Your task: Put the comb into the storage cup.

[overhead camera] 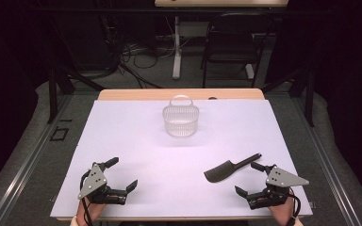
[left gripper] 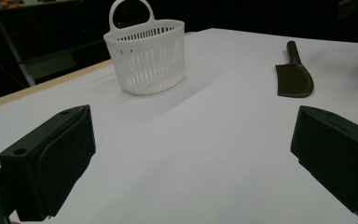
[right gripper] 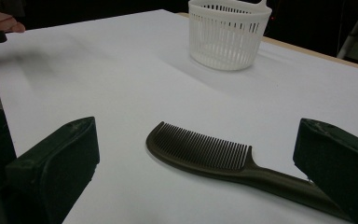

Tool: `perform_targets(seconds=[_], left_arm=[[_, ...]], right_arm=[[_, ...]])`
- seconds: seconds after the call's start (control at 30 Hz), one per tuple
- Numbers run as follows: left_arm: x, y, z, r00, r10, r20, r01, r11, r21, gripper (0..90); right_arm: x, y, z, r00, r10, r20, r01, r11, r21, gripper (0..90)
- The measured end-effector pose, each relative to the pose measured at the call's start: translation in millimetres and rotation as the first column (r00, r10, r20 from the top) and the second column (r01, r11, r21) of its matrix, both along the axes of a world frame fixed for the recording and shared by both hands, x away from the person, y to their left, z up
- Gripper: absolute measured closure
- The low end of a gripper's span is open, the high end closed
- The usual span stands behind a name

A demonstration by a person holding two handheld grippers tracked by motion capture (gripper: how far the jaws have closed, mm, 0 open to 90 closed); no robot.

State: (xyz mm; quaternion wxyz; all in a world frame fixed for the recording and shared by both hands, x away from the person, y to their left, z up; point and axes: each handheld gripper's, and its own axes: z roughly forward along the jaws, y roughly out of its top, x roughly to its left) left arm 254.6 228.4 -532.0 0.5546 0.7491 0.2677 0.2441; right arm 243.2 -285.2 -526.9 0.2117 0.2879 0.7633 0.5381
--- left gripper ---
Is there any grey shelf board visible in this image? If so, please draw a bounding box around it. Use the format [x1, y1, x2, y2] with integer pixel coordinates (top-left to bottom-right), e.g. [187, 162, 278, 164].
[23, 46, 80, 81]

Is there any white plastic slotted basket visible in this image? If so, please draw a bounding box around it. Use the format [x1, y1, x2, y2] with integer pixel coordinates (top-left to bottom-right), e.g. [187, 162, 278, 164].
[103, 0, 187, 96]

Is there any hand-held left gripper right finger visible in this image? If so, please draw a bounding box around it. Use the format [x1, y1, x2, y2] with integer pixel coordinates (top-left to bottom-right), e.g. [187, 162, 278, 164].
[290, 105, 358, 222]

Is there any grey metal stand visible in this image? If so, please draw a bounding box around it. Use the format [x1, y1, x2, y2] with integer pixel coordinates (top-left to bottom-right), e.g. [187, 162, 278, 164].
[0, 21, 37, 88]

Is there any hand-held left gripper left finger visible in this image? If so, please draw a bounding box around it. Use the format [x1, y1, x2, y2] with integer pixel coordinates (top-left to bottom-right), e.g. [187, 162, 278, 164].
[0, 104, 97, 222]

